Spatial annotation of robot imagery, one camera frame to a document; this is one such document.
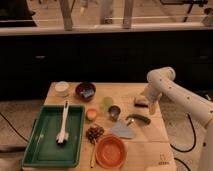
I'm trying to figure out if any black whiteboard eraser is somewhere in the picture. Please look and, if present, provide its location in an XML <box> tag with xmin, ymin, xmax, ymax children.
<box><xmin>134</xmin><ymin>97</ymin><xmax>148</xmax><ymax>107</ymax></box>

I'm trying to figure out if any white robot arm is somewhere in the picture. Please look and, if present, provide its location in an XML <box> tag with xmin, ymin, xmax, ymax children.
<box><xmin>143</xmin><ymin>67</ymin><xmax>213</xmax><ymax>171</ymax></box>

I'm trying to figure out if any red orange bowl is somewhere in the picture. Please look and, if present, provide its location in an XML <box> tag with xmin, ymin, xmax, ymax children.
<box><xmin>95</xmin><ymin>134</ymin><xmax>127</xmax><ymax>169</ymax></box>

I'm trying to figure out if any dark maroon bowl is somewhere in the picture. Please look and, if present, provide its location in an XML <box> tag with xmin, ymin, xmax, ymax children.
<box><xmin>75</xmin><ymin>82</ymin><xmax>96</xmax><ymax>101</ymax></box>

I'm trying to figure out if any green chili pepper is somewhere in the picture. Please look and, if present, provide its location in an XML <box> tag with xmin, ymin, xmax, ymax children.
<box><xmin>125</xmin><ymin>114</ymin><xmax>151</xmax><ymax>125</ymax></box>

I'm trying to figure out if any small metal cup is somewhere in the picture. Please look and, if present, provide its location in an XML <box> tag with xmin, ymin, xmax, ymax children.
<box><xmin>108</xmin><ymin>105</ymin><xmax>121</xmax><ymax>121</ymax></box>

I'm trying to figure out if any grey blue spatula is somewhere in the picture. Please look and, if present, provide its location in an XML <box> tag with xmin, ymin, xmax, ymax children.
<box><xmin>110</xmin><ymin>119</ymin><xmax>135</xmax><ymax>139</ymax></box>

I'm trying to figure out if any light green cup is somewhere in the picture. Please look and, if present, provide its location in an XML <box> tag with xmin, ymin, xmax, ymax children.
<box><xmin>101</xmin><ymin>97</ymin><xmax>114</xmax><ymax>111</ymax></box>

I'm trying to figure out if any orange peach fruit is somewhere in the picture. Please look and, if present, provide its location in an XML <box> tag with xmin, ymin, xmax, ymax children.
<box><xmin>86</xmin><ymin>108</ymin><xmax>97</xmax><ymax>121</ymax></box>

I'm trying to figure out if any bunch of dark grapes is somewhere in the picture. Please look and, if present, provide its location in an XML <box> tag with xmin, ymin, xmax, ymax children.
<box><xmin>86</xmin><ymin>125</ymin><xmax>105</xmax><ymax>143</ymax></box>

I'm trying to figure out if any yellow stick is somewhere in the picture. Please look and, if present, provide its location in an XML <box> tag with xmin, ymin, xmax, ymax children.
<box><xmin>90</xmin><ymin>140</ymin><xmax>96</xmax><ymax>168</ymax></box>

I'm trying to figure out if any small white cup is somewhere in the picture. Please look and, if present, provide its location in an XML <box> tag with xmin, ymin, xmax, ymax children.
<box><xmin>54</xmin><ymin>81</ymin><xmax>69</xmax><ymax>97</ymax></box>

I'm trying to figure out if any green plastic tray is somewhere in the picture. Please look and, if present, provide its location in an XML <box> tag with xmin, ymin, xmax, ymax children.
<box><xmin>22</xmin><ymin>105</ymin><xmax>85</xmax><ymax>168</ymax></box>

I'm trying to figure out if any black cable on floor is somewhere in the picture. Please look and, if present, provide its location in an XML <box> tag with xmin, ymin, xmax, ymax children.
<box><xmin>169</xmin><ymin>113</ymin><xmax>198</xmax><ymax>171</ymax></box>

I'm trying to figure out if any black cable at left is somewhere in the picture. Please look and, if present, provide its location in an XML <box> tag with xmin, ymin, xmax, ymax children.
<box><xmin>0</xmin><ymin>112</ymin><xmax>38</xmax><ymax>154</ymax></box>

